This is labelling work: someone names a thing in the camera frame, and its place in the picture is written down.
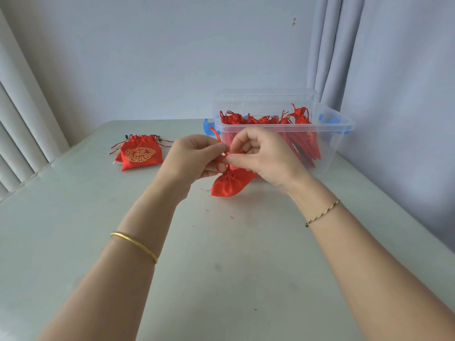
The grey curtain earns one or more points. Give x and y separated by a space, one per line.
408 49

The person's left forearm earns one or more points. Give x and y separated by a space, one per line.
106 298

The person's right forearm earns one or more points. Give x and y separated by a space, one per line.
376 277

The person's left hand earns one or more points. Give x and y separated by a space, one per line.
188 159

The person's right hand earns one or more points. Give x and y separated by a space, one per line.
273 159

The stack of red pouches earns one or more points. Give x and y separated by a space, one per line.
227 186
142 165

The gold bangle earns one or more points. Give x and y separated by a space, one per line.
137 243

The white vertical blinds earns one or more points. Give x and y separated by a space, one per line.
21 120

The clear plastic storage box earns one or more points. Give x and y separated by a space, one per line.
337 127

